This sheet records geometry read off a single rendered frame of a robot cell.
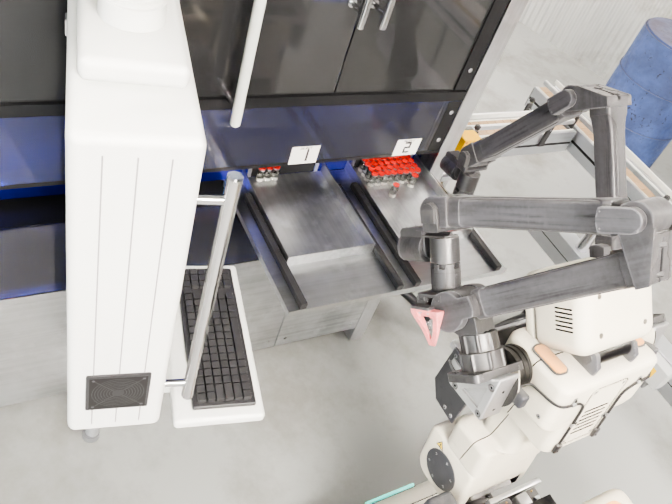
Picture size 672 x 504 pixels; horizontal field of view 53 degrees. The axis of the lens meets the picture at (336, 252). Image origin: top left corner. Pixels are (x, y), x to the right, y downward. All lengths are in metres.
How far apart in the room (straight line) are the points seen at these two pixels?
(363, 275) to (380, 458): 0.94
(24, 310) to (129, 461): 0.65
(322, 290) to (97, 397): 0.62
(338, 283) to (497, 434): 0.53
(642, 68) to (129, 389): 3.71
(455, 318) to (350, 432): 1.35
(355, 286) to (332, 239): 0.17
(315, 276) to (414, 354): 1.20
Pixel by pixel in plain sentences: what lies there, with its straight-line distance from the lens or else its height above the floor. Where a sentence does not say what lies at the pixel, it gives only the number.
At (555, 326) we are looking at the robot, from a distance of 1.31.
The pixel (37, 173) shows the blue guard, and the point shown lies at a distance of 1.66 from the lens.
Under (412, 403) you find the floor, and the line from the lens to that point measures 2.71.
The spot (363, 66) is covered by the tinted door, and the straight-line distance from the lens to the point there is 1.76.
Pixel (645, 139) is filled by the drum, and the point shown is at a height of 0.26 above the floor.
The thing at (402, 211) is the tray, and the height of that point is 0.88.
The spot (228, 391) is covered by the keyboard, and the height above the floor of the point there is 0.83.
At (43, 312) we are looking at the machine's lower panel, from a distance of 2.02.
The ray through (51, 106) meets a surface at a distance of 1.55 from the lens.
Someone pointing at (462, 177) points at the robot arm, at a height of 1.08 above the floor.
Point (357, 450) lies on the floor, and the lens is 2.52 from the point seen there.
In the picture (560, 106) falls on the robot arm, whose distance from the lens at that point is 1.59.
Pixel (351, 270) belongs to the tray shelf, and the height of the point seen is 0.88.
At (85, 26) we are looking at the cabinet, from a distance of 1.07.
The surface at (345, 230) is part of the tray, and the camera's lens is 1.88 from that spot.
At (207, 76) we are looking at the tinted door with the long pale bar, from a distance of 1.60.
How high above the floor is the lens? 2.12
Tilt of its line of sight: 43 degrees down
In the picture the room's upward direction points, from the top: 22 degrees clockwise
